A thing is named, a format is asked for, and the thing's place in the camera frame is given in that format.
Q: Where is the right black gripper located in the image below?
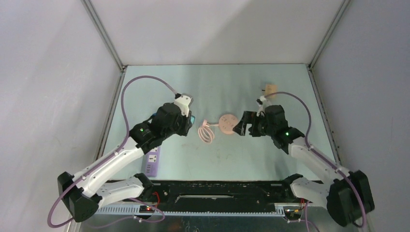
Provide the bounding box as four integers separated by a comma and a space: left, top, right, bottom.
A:
232, 111, 275, 137

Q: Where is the beige cube socket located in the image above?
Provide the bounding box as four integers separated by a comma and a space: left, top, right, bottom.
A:
262, 84, 278, 96

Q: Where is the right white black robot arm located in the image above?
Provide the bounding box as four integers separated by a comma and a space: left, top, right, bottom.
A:
233, 105, 375, 227

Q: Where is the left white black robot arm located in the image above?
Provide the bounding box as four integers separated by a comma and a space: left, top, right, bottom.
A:
58, 95, 192, 222

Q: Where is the pink round power strip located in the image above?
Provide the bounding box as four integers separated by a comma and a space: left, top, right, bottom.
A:
218, 114, 239, 135

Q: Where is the purple power strip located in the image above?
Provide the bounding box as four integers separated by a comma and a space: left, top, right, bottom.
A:
142, 146, 161, 177

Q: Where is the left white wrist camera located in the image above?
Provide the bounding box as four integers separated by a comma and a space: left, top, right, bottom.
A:
174, 93, 193, 117

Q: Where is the pink coiled power cord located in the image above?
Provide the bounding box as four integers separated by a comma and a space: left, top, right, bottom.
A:
198, 119, 220, 145

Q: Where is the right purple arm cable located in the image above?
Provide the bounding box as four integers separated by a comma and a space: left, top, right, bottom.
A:
265, 92, 367, 229

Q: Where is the white cable duct rail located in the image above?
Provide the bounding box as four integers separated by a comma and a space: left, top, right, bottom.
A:
84, 204, 286, 217

